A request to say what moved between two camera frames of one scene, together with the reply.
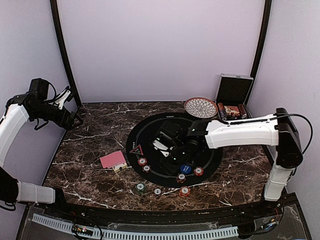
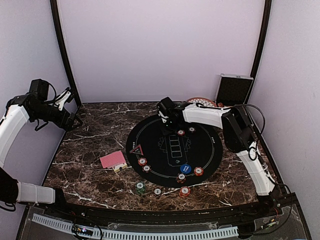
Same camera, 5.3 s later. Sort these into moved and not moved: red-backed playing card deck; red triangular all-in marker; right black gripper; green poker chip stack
Moved: right black gripper
Not moved: green poker chip stack; red triangular all-in marker; red-backed playing card deck
